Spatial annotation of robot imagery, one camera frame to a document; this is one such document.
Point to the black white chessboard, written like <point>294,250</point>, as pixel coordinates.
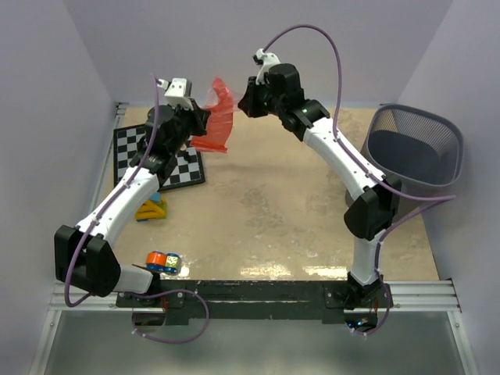
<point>125,146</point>

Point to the grey mesh trash bin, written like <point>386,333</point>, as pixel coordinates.
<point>423,149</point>

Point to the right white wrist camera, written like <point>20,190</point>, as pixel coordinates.
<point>264,60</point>

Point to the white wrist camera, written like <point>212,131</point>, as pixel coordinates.
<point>178,93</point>
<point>264,60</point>

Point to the orange tape roll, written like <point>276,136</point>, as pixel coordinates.
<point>156,261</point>

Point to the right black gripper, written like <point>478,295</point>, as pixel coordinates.
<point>250,102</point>

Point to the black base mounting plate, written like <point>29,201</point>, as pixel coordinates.
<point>177,302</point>

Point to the red plastic trash bag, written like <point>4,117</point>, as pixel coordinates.
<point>222,104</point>

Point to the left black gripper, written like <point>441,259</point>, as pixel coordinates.
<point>198,116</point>

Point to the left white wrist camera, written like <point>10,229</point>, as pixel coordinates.
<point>178,93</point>

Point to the yellow blue toy blocks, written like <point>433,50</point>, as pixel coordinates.
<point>155,208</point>

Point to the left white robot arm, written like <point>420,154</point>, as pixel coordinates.
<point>84,256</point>

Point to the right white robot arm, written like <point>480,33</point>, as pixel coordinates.
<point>375,196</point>

